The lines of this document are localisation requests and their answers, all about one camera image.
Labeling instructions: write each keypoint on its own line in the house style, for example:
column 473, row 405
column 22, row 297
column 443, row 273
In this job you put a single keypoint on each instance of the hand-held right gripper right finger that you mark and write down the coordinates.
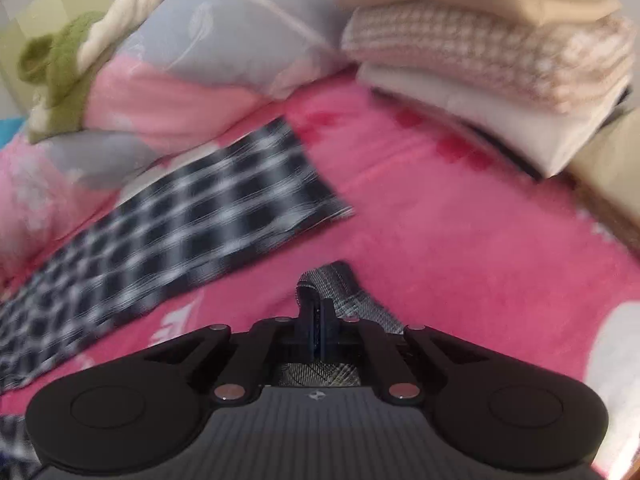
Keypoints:
column 326, row 332

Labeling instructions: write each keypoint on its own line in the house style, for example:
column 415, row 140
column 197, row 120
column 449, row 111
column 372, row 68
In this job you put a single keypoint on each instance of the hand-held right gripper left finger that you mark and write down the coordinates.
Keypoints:
column 312, row 332

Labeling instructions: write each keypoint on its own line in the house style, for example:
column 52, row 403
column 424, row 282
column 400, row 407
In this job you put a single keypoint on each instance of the black white plaid shirt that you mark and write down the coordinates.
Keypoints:
column 200, row 220

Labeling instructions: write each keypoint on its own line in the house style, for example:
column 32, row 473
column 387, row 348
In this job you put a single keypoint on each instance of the pink floral fleece blanket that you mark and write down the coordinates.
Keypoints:
column 475, row 240

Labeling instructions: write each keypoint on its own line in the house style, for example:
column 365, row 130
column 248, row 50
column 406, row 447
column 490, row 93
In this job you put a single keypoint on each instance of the pink grey floral duvet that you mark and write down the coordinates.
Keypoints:
column 225, row 35

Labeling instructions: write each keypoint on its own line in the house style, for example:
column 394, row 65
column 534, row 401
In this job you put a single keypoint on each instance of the pink checked folded cloth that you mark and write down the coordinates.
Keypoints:
column 475, row 55

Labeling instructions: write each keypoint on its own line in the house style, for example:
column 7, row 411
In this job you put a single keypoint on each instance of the beige padded board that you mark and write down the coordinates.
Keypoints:
column 610, row 160

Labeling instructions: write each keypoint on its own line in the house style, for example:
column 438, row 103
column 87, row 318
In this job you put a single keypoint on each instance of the green cream fleece garment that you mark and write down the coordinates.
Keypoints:
column 60, row 70

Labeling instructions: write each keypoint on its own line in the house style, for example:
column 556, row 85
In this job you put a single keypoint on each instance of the cream wardrobe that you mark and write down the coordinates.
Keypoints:
column 30, row 15

